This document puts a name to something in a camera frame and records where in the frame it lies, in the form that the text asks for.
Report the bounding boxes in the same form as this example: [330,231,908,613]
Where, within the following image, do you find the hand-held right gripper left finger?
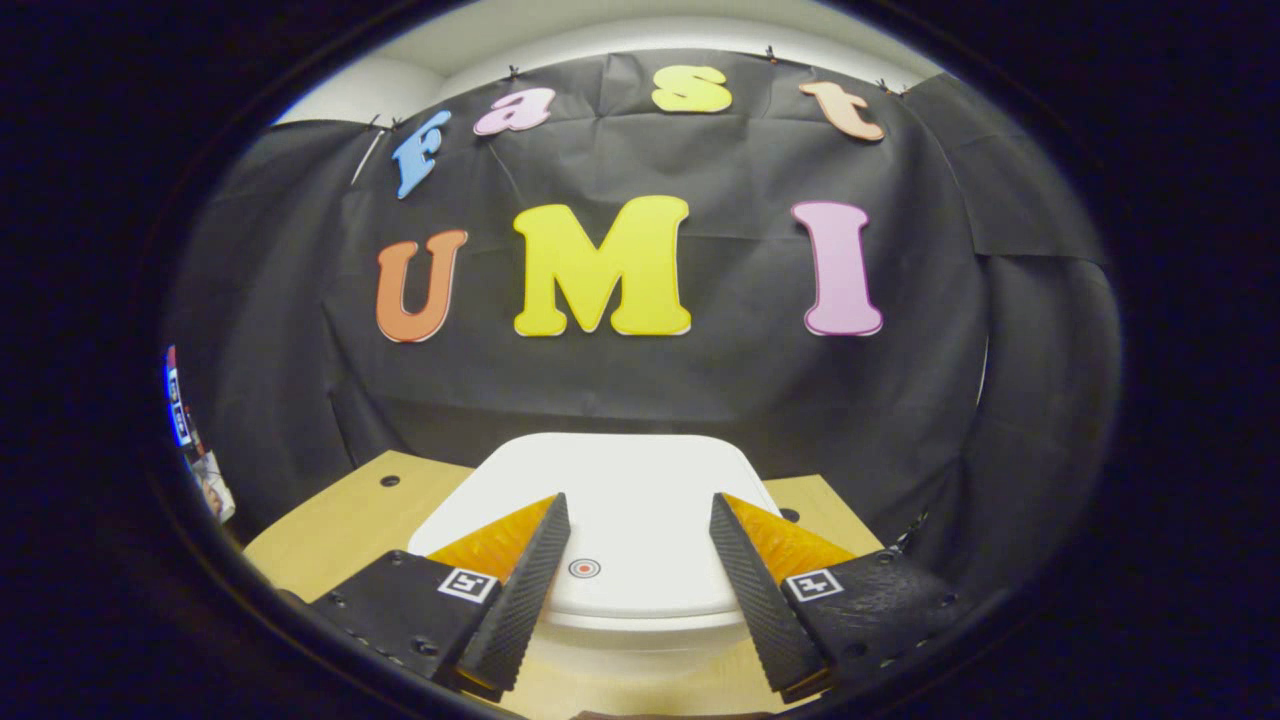
[300,492,572,703]

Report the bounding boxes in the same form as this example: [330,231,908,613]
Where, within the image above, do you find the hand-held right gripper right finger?
[708,492,976,703]

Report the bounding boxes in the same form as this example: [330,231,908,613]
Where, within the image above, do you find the white desktop garbage bin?
[407,432,791,691]

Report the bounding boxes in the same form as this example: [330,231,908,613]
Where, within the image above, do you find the wooden desktop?
[243,450,886,720]

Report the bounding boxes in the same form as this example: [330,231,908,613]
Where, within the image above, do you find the black backdrop cloth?
[165,48,1121,601]

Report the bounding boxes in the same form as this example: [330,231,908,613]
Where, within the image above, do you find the white papers on side desk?
[188,450,238,523]

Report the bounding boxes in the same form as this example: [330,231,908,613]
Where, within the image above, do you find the computer monitor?
[164,345,196,449]

